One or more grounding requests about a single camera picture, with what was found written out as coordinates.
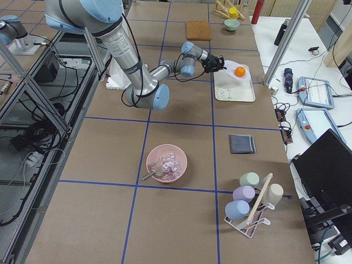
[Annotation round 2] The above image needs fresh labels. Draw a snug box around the pink bowl with ice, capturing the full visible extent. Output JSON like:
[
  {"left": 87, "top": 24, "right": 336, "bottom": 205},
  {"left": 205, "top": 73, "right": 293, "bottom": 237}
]
[{"left": 146, "top": 144, "right": 188, "bottom": 183}]

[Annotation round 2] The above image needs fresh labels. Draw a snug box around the small metal cup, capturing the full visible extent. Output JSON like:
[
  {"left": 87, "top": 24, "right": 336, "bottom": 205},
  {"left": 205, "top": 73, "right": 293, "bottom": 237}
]
[{"left": 269, "top": 86, "right": 279, "bottom": 96}]

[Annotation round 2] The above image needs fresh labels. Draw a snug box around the folded dark blue umbrella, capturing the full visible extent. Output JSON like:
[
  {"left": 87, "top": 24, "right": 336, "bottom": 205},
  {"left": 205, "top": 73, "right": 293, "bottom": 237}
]
[{"left": 284, "top": 68, "right": 293, "bottom": 94}]

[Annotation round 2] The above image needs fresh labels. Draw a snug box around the lower teach pendant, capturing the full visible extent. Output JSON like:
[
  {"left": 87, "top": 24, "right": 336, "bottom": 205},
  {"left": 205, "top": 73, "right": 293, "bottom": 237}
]
[{"left": 295, "top": 108, "right": 346, "bottom": 144}]

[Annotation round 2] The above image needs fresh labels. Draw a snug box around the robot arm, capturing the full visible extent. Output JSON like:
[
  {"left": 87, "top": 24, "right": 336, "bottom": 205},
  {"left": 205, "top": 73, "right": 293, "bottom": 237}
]
[
  {"left": 1, "top": 15, "right": 33, "bottom": 51},
  {"left": 45, "top": 1, "right": 225, "bottom": 110}
]

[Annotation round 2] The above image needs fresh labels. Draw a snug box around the grey folded cloth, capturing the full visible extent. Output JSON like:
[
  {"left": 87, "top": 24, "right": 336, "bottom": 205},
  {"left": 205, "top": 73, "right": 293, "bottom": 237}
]
[{"left": 229, "top": 134, "right": 256, "bottom": 154}]

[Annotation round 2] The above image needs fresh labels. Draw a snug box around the white bear tray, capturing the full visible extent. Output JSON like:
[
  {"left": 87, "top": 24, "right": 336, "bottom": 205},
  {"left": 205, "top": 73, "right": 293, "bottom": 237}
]
[{"left": 213, "top": 60, "right": 256, "bottom": 102}]

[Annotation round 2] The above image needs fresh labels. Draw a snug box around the purple pastel cup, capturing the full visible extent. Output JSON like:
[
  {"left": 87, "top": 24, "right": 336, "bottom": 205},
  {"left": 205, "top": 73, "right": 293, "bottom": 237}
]
[{"left": 232, "top": 185, "right": 255, "bottom": 203}]

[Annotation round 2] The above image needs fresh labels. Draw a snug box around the red bottle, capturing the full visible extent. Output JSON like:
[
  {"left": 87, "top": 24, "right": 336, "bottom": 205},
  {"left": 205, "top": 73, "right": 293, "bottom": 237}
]
[{"left": 251, "top": 0, "right": 265, "bottom": 25}]

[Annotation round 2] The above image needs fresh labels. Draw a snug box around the aluminium frame post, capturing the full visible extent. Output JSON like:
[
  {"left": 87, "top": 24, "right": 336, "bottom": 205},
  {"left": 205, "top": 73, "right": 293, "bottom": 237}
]
[{"left": 263, "top": 0, "right": 312, "bottom": 87}]

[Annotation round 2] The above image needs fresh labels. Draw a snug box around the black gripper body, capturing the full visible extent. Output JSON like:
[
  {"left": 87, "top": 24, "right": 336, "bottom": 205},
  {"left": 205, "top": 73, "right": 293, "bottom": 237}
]
[{"left": 201, "top": 53, "right": 227, "bottom": 73}]

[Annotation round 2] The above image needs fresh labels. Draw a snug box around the green pastel cup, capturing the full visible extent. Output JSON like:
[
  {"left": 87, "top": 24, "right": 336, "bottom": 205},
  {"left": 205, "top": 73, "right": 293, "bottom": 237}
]
[{"left": 239, "top": 172, "right": 260, "bottom": 188}]

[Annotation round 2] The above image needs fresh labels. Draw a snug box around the white wire cup rack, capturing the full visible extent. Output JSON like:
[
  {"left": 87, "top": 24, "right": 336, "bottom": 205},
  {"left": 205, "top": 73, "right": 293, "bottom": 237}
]
[{"left": 224, "top": 203, "right": 276, "bottom": 238}]

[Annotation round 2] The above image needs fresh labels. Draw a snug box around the orange mandarin fruit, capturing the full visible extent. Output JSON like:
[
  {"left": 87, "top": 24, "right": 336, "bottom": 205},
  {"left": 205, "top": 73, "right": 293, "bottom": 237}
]
[{"left": 234, "top": 66, "right": 246, "bottom": 78}]

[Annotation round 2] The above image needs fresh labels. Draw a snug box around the mint green bowl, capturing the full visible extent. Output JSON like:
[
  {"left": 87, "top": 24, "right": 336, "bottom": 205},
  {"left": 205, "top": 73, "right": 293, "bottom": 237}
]
[{"left": 224, "top": 19, "right": 240, "bottom": 31}]

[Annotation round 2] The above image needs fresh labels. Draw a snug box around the beige pastel cup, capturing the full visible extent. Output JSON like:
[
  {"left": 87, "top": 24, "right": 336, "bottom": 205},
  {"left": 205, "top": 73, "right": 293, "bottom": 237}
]
[{"left": 261, "top": 183, "right": 284, "bottom": 206}]

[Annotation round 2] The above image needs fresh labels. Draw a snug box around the brown wooden tray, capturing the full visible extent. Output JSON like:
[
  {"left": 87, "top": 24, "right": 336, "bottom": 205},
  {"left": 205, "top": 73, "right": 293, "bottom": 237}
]
[{"left": 186, "top": 21, "right": 212, "bottom": 41}]

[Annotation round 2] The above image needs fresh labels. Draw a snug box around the black power strip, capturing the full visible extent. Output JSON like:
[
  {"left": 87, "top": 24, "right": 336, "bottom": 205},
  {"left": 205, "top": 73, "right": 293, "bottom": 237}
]
[{"left": 274, "top": 108, "right": 293, "bottom": 145}]

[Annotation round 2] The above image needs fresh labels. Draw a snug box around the wooden rack handle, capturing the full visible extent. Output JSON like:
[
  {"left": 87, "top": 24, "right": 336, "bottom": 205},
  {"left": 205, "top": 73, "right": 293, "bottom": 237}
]
[{"left": 245, "top": 173, "right": 273, "bottom": 226}]

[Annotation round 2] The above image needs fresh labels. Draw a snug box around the yellow plastic cup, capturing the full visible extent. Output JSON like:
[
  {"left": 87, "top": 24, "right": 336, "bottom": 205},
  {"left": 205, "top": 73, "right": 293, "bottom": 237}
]
[{"left": 228, "top": 7, "right": 239, "bottom": 19}]

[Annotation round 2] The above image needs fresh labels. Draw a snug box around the light wooden rack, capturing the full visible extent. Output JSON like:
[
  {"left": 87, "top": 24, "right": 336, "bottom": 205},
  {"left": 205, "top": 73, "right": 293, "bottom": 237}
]
[{"left": 214, "top": 0, "right": 245, "bottom": 20}]

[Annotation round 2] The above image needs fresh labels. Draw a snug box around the teach pendant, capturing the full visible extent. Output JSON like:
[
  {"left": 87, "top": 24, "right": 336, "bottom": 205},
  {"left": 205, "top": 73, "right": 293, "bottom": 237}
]
[
  {"left": 297, "top": 76, "right": 334, "bottom": 109},
  {"left": 295, "top": 108, "right": 346, "bottom": 144}
]

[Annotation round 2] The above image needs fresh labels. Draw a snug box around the upper teach pendant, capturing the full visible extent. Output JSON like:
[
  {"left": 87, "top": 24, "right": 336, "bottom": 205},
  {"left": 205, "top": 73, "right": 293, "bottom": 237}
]
[{"left": 297, "top": 76, "right": 334, "bottom": 109}]

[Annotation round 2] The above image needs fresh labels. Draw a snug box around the white round plate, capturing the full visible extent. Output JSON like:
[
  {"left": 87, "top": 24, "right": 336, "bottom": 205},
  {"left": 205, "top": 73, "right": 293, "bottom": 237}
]
[{"left": 224, "top": 60, "right": 251, "bottom": 81}]

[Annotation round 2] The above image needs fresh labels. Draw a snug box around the black bottle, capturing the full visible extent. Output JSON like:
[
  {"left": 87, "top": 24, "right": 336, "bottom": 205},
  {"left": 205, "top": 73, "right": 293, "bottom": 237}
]
[{"left": 274, "top": 19, "right": 290, "bottom": 46}]

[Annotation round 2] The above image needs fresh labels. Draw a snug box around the black monitor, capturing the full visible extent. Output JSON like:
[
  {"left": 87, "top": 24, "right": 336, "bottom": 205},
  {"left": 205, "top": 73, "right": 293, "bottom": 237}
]
[{"left": 293, "top": 129, "right": 351, "bottom": 206}]

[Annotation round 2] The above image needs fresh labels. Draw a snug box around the blue pastel cup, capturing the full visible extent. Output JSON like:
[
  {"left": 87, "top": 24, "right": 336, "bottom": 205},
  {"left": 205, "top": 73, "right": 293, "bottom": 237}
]
[{"left": 225, "top": 200, "right": 250, "bottom": 221}]

